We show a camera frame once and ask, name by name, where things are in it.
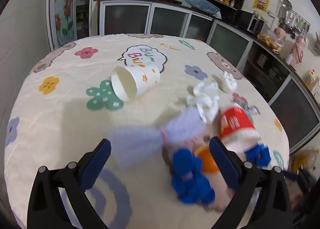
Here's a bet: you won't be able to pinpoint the lilac mesh bundle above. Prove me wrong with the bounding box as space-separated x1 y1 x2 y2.
107 107 206 168

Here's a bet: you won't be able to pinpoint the yellow wall poster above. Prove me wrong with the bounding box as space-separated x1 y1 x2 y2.
252 0 270 13

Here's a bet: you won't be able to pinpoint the white paper cup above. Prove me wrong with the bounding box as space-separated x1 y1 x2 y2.
111 65 161 102

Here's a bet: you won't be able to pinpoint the bag of buns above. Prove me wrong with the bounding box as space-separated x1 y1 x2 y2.
258 33 284 54

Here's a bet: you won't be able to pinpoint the orange bottle cap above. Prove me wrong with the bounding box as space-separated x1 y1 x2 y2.
194 145 219 174

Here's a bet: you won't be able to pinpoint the pink thermos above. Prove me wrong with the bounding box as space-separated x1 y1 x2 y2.
290 36 306 67

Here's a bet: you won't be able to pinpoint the blue plastic basket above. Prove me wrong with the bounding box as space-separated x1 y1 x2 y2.
185 0 220 15

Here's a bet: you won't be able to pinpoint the wall utensil rack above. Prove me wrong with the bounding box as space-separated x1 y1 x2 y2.
278 0 310 40

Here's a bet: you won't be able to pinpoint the kitchen counter cabinets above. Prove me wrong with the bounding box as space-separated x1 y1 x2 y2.
97 0 319 153

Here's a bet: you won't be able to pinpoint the red paper noodle cup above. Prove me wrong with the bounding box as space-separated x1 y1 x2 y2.
220 103 261 153

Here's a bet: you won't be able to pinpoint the grey silver mesh bundle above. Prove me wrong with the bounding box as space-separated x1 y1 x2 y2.
232 93 260 117

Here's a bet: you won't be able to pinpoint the flower painted glass door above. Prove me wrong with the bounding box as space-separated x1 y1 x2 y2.
50 0 75 49

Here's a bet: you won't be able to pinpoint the cartoon print table cloth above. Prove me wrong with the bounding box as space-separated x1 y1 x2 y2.
4 34 289 228

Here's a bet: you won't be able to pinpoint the white tissue bundle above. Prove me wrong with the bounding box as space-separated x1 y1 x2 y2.
212 71 238 93
186 81 220 123

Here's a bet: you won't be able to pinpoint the blue mesh bundle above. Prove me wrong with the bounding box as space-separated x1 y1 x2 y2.
171 148 215 206
245 143 271 167

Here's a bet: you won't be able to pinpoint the microwave oven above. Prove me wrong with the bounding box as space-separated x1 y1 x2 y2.
234 10 265 36

